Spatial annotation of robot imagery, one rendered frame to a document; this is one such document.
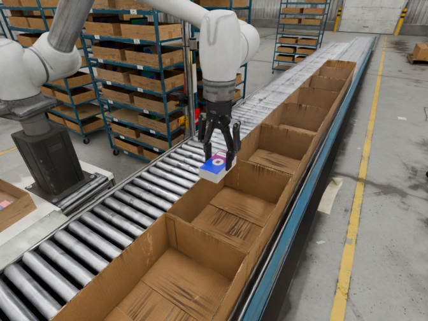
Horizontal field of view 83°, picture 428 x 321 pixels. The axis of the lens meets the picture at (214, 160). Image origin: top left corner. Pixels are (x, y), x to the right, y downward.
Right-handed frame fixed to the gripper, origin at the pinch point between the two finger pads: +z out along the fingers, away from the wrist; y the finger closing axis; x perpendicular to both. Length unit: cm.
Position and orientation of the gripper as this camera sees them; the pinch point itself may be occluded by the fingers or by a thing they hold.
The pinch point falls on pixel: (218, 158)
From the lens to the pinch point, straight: 79.6
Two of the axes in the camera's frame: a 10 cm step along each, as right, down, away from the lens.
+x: 5.3, -4.7, 7.1
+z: 0.0, 8.3, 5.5
